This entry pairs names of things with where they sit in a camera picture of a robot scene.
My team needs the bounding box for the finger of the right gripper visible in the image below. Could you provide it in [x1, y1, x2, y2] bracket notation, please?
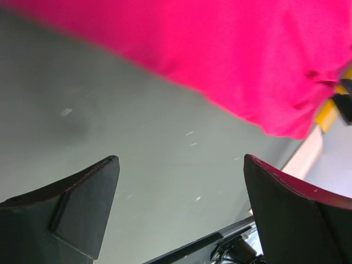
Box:
[332, 79, 351, 125]

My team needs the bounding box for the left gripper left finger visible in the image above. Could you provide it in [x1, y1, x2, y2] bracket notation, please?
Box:
[1, 156, 120, 264]

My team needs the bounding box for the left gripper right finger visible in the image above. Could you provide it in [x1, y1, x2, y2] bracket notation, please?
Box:
[244, 154, 351, 263]

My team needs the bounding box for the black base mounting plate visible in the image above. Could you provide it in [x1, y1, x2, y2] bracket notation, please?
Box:
[147, 216, 266, 264]

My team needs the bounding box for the beige paper folder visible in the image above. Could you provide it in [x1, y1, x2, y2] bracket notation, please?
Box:
[282, 125, 323, 180]

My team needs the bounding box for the pink t shirt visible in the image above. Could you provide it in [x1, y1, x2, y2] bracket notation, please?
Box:
[1, 1, 351, 140]

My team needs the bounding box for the yellow folder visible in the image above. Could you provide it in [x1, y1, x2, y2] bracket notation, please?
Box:
[315, 64, 351, 133]

